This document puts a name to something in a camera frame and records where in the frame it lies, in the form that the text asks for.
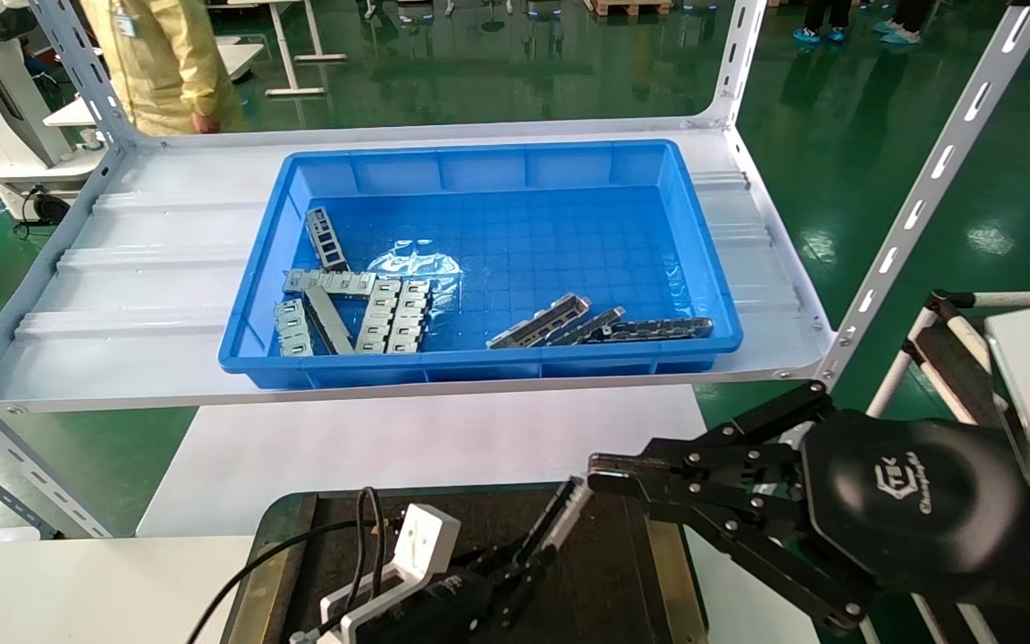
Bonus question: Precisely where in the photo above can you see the long notched metal part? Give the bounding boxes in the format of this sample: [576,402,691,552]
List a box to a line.
[522,479,593,573]

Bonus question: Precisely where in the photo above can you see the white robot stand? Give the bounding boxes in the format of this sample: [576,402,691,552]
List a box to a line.
[0,0,110,225]

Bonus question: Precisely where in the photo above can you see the white metal rack shelf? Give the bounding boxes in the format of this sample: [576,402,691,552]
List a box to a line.
[0,116,838,417]

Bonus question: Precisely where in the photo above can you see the grey ladder metal part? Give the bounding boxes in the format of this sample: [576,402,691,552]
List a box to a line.
[305,206,351,273]
[273,299,314,358]
[355,279,403,355]
[387,279,434,355]
[283,268,380,298]

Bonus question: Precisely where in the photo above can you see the white table leg frame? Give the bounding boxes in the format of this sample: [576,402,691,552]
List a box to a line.
[263,0,348,99]

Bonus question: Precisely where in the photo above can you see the person legs blue shoe covers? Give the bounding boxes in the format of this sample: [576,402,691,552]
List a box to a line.
[790,0,852,46]
[871,0,959,46]

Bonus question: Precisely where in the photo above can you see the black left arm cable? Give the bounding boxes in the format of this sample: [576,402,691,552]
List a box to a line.
[184,487,391,644]

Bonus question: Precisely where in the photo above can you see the person in yellow coat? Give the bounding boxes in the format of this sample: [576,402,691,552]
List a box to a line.
[81,0,249,137]

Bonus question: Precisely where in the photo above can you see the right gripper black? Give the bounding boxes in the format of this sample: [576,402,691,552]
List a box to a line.
[587,380,1030,637]

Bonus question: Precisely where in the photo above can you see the wooden pallet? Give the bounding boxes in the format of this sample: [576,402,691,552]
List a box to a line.
[590,0,673,17]

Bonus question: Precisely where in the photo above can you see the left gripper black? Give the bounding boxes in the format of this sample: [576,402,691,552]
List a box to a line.
[372,543,561,644]

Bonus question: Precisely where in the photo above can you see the clear plastic bag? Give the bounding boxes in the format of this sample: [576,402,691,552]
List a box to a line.
[365,239,465,314]

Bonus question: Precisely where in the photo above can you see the white perforated rack upright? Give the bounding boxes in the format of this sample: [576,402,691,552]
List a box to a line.
[30,0,137,149]
[703,0,768,128]
[815,0,1030,390]
[0,380,115,539]

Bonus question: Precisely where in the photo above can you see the dark notched metal part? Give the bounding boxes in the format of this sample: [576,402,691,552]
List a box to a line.
[551,306,629,347]

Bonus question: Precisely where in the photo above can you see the grey flat metal part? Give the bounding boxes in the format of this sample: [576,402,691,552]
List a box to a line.
[305,286,357,356]

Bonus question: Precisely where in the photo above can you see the blue plastic bin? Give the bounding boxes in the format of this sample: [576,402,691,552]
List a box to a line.
[218,139,745,391]

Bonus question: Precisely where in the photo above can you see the long black metal part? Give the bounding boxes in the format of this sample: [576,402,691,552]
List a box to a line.
[600,317,715,343]

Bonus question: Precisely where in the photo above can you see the black tray container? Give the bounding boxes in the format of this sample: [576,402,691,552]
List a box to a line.
[220,483,714,644]

